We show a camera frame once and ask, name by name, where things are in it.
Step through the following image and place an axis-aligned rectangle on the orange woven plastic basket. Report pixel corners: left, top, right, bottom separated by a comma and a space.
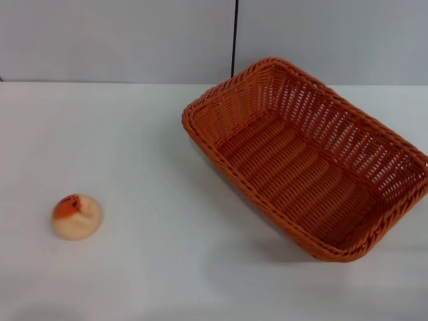
181, 57, 428, 264

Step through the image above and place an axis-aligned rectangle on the round bun with orange top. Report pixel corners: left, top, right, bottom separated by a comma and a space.
51, 193, 103, 241

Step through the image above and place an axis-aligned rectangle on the black vertical wall strip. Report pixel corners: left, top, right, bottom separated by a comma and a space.
229, 0, 239, 78

